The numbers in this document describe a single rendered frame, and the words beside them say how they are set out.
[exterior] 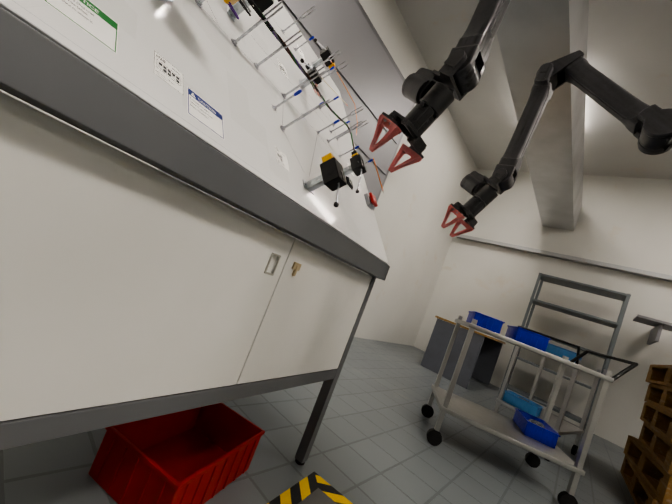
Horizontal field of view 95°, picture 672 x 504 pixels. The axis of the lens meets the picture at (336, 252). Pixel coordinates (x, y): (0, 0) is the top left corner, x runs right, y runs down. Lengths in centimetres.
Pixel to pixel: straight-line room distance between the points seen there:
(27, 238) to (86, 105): 18
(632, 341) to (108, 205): 622
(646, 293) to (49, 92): 641
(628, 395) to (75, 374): 615
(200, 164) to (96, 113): 14
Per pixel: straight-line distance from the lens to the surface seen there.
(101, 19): 58
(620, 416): 625
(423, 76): 85
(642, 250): 655
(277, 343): 91
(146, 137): 51
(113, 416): 71
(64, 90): 49
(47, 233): 54
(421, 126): 77
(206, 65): 72
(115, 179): 55
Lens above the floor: 74
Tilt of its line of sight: 4 degrees up
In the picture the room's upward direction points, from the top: 21 degrees clockwise
